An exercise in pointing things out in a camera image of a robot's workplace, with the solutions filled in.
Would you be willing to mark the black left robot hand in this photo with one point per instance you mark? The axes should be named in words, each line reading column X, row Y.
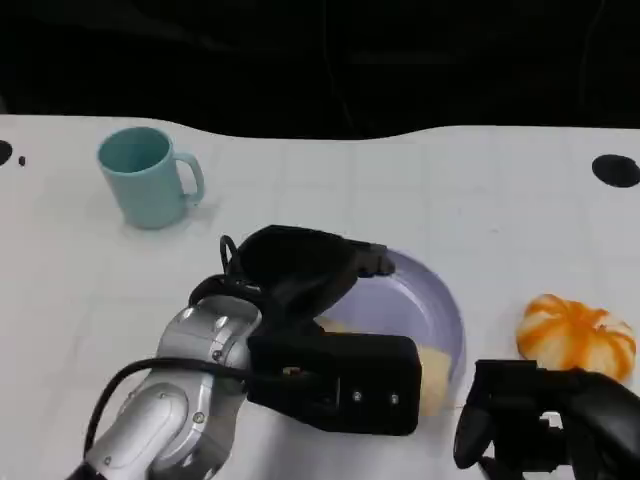
column 295, row 270

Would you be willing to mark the pale beige toy bread roll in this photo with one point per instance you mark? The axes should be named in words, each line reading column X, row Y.
column 432, row 382

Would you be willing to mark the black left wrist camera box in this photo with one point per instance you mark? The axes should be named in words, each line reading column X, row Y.
column 360, row 380

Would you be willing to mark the orange striped toy bread roll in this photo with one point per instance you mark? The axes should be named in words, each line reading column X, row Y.
column 575, row 332

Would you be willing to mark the lilac plate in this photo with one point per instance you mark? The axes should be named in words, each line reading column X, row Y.
column 400, row 310

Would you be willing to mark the pale green mug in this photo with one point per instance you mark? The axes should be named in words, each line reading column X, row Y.
column 147, row 182

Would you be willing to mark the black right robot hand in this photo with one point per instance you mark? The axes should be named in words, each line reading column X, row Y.
column 600, row 410

